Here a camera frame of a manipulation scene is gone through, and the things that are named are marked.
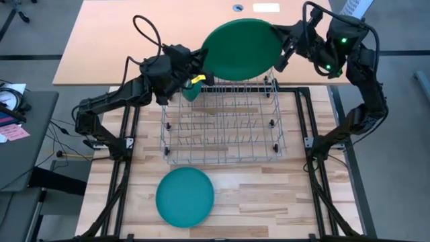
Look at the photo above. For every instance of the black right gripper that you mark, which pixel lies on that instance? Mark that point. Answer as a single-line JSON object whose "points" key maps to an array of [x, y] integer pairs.
{"points": [[305, 40]]}

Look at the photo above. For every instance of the black office chair base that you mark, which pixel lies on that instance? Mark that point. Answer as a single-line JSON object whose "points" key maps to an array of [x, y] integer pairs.
{"points": [[24, 17]]}

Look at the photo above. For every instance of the yellow rod with black tip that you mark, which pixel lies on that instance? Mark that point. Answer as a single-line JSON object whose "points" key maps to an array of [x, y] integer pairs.
{"points": [[77, 155]]}

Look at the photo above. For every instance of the white paper sheet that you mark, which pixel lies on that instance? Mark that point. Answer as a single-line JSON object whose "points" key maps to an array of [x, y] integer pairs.
{"points": [[16, 88]]}

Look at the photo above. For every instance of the teal plate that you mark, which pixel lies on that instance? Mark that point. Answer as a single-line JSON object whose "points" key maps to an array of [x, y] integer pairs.
{"points": [[184, 196]]}

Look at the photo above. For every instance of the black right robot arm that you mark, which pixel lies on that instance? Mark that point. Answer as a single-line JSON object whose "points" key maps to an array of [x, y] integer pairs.
{"points": [[366, 87]]}

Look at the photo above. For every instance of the light wooden desk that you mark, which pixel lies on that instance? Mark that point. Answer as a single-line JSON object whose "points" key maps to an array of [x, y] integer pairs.
{"points": [[80, 47]]}

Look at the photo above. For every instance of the green plate with white label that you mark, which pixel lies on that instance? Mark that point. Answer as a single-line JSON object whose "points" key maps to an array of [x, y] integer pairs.
{"points": [[242, 48]]}

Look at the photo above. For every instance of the grey bench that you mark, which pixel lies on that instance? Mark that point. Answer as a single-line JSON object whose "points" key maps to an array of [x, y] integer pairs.
{"points": [[16, 215]]}

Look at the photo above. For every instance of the white desk outlet panel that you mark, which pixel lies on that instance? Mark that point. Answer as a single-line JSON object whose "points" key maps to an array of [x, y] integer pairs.
{"points": [[266, 7]]}

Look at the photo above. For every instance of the pink paper note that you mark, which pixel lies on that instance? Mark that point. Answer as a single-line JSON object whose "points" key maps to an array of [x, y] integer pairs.
{"points": [[13, 132]]}

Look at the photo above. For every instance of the black aluminium table frame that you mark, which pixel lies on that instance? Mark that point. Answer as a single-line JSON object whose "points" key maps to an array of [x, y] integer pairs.
{"points": [[289, 89]]}

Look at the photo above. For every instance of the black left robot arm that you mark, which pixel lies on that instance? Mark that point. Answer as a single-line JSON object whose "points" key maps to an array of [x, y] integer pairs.
{"points": [[111, 97]]}

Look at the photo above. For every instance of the grey side table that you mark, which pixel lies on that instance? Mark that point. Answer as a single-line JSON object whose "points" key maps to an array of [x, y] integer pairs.
{"points": [[27, 158]]}

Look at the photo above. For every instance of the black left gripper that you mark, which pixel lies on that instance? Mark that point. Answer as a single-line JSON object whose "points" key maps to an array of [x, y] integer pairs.
{"points": [[181, 67]]}

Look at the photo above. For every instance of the white perforated computer case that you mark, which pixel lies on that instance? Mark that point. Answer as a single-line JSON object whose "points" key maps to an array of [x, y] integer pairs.
{"points": [[356, 6]]}

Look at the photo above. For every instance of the yellow tape tag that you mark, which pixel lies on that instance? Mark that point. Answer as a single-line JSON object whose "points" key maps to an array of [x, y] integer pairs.
{"points": [[198, 79]]}

